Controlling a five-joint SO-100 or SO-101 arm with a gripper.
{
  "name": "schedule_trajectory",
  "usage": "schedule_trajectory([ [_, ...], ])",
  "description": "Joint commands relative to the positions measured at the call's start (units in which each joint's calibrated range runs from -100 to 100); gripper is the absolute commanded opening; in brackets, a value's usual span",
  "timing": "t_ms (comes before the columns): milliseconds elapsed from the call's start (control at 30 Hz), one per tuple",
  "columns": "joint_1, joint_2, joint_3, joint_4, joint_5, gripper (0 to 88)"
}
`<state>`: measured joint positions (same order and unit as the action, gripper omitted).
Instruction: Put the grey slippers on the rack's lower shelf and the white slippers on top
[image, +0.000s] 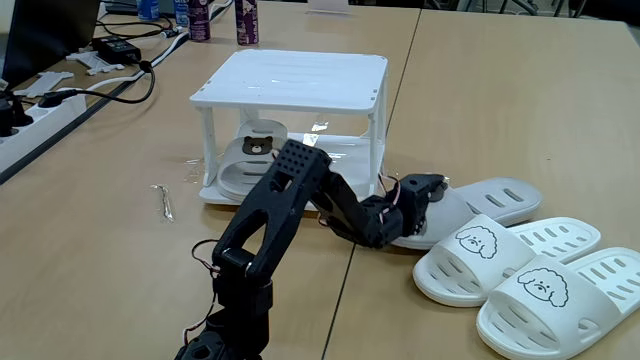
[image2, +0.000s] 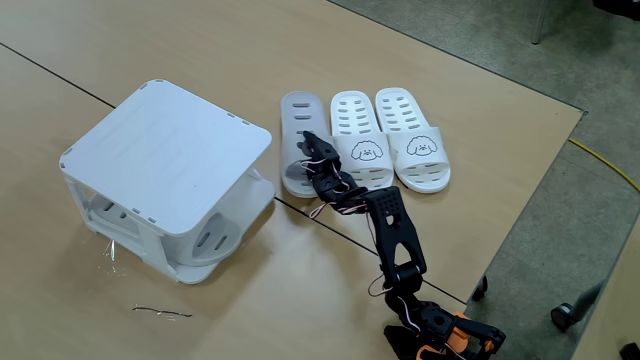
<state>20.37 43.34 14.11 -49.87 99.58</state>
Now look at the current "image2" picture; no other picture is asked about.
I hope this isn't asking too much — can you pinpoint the metal chair leg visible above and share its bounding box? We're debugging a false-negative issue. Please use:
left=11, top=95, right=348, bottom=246
left=530, top=0, right=550, bottom=46

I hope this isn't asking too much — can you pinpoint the black chair part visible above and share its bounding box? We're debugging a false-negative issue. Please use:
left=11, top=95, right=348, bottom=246
left=592, top=0, right=640, bottom=22

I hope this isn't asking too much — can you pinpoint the yellow floor cable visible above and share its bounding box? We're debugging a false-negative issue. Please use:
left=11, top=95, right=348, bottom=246
left=568, top=138, right=640, bottom=194

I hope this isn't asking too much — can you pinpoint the white two-shelf shoe rack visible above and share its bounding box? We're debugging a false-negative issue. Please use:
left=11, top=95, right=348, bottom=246
left=58, top=78, right=277, bottom=285

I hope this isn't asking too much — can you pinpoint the white dog slipper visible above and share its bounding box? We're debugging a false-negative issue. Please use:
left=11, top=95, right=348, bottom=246
left=329, top=90, right=395, bottom=191
left=374, top=87, right=452, bottom=195

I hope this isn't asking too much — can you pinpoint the chair leg with caster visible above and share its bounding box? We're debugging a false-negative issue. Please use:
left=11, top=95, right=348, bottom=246
left=550, top=281, right=605, bottom=333

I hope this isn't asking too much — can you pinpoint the black table caster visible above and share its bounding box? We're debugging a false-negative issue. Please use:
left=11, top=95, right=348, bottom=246
left=471, top=274, right=489, bottom=302

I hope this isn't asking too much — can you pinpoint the grey bear slipper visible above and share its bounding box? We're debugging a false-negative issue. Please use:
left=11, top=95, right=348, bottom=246
left=88, top=193, right=244, bottom=268
left=279, top=90, right=336, bottom=199

